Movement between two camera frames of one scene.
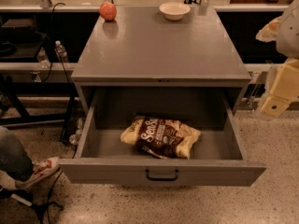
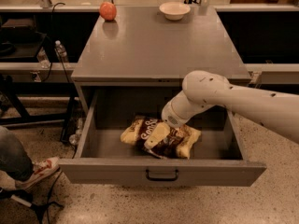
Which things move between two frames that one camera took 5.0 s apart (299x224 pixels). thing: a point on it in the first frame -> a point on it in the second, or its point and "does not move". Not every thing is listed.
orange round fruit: [107, 11] does not move
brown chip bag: [163, 138] does not move
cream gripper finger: [275, 105] -> [157, 134]
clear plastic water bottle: [61, 49] does not move
